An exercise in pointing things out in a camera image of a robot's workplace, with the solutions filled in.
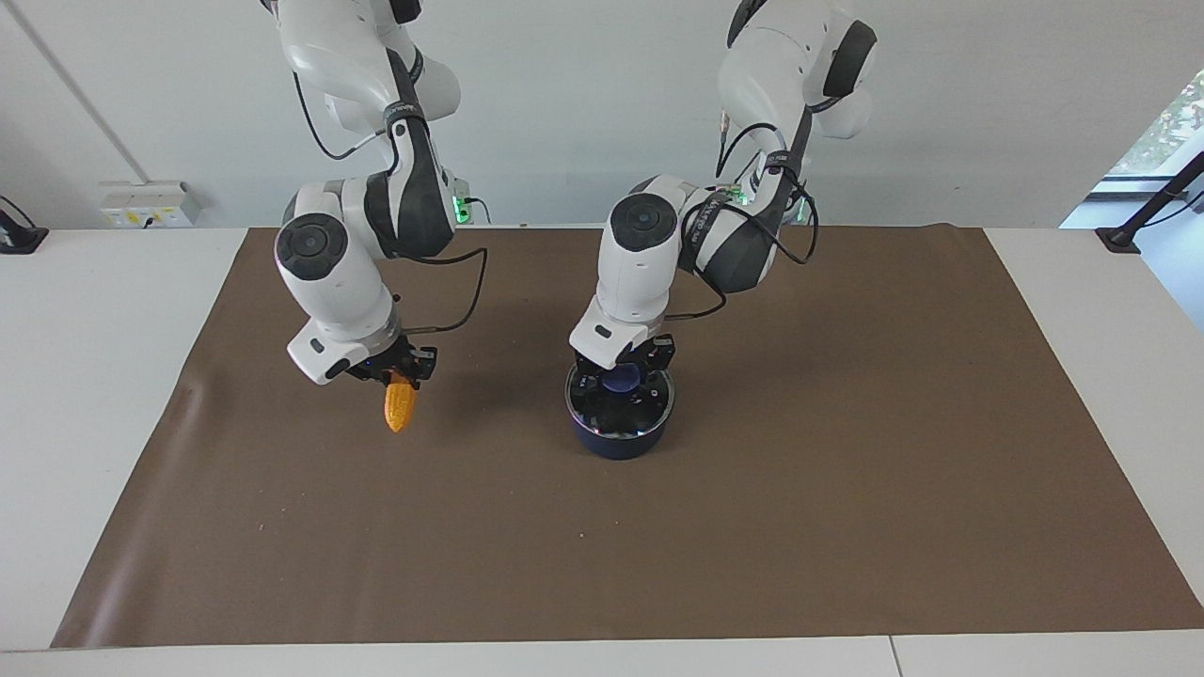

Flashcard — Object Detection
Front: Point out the yellow corn cob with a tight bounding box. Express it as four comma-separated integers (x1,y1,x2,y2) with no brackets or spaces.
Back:
384,370,418,434

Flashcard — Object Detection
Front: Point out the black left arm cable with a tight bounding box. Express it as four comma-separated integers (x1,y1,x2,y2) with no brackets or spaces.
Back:
663,108,821,323

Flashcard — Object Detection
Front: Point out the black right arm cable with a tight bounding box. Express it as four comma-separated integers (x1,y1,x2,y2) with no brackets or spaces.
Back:
292,71,490,335

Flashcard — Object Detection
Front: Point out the window with green view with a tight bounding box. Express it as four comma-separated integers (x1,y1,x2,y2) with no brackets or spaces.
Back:
1061,68,1204,231

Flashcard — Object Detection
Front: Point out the glass lid purple knob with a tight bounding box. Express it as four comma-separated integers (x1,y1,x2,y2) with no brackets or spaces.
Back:
564,365,675,439

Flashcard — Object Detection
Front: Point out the black table clamp stand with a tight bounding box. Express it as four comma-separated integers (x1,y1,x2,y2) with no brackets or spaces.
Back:
1096,150,1204,255

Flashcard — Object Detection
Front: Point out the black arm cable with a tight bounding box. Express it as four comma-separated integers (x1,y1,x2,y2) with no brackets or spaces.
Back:
663,108,821,323
292,71,490,335

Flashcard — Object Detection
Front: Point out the white wall power outlet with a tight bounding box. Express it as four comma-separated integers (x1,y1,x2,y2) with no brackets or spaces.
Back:
99,181,201,229

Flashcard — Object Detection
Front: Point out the brown paper table mat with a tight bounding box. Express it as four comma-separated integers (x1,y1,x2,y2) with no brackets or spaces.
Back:
52,224,1204,650

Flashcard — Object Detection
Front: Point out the dark blue pot purple handle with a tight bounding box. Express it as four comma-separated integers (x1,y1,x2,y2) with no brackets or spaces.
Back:
568,395,674,462

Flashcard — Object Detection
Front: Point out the black table clamp mount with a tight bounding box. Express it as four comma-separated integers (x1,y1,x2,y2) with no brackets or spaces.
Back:
0,196,50,255

